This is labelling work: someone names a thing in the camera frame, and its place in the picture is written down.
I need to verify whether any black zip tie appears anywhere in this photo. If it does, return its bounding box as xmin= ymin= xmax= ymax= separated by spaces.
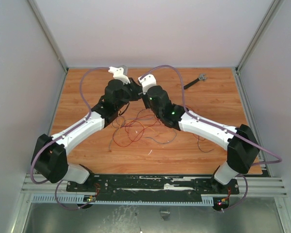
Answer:
xmin=118 ymin=102 xmax=130 ymax=116

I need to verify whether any purple dark wire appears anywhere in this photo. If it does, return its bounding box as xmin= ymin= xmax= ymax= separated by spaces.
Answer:
xmin=111 ymin=109 xmax=216 ymax=153

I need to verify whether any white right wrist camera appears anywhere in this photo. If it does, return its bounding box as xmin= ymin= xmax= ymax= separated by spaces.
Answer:
xmin=138 ymin=74 xmax=157 ymax=94

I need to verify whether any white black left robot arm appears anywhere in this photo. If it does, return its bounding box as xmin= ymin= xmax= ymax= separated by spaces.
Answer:
xmin=31 ymin=78 xmax=144 ymax=192

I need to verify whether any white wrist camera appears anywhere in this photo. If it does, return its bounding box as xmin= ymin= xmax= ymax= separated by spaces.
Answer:
xmin=108 ymin=67 xmax=130 ymax=84
xmin=138 ymin=74 xmax=157 ymax=94

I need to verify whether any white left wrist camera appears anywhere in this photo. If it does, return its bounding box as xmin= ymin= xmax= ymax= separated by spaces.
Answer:
xmin=108 ymin=67 xmax=130 ymax=84

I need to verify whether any adjustable wrench black handle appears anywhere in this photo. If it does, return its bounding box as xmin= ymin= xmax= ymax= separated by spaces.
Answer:
xmin=184 ymin=73 xmax=207 ymax=90

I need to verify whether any yellow wire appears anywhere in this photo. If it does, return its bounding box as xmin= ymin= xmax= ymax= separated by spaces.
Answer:
xmin=121 ymin=118 xmax=165 ymax=136

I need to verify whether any grey slotted cable duct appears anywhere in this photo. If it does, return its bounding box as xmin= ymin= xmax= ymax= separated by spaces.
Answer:
xmin=31 ymin=193 xmax=214 ymax=206

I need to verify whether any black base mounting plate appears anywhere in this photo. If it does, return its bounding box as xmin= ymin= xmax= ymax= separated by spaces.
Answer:
xmin=66 ymin=174 xmax=240 ymax=202

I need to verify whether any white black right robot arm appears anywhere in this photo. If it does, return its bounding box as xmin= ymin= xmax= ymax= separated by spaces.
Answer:
xmin=143 ymin=85 xmax=259 ymax=193

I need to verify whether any aluminium frame rail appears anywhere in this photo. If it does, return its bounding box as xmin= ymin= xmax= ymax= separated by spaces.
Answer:
xmin=235 ymin=177 xmax=288 ymax=198

